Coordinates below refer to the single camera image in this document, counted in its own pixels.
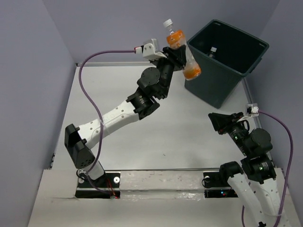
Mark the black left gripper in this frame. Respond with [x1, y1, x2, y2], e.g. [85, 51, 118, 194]
[150, 45, 187, 99]

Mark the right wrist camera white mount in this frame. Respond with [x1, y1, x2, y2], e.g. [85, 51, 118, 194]
[238, 103, 259, 122]

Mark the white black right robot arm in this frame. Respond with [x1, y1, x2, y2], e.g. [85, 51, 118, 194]
[208, 112, 291, 227]

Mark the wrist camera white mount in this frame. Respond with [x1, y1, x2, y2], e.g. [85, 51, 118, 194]
[134, 38, 167, 62]
[238, 103, 259, 122]

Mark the orange liquid bottle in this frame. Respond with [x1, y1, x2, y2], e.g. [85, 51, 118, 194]
[163, 19, 201, 80]

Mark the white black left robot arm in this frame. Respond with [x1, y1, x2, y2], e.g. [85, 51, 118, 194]
[64, 43, 187, 187]

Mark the dark green plastic bin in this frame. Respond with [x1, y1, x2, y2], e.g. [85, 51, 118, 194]
[185, 19, 269, 109]

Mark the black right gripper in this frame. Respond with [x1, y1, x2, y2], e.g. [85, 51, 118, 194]
[207, 111, 251, 155]

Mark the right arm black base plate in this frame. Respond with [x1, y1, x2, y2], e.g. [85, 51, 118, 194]
[201, 172, 238, 199]

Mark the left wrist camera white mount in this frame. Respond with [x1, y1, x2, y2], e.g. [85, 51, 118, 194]
[134, 38, 167, 62]

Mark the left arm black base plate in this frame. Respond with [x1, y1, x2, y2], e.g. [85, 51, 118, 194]
[75, 169, 121, 199]

